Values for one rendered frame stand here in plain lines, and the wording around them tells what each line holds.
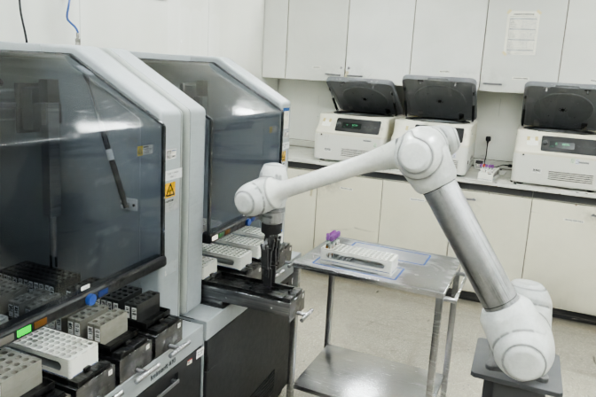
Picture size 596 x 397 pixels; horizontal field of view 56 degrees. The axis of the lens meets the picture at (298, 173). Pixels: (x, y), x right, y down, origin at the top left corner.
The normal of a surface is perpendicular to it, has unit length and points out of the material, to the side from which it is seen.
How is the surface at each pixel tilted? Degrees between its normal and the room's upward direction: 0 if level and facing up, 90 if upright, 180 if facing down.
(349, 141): 90
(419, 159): 85
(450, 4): 90
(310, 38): 90
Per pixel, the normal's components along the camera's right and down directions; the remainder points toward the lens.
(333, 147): -0.41, 0.15
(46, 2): 0.92, 0.12
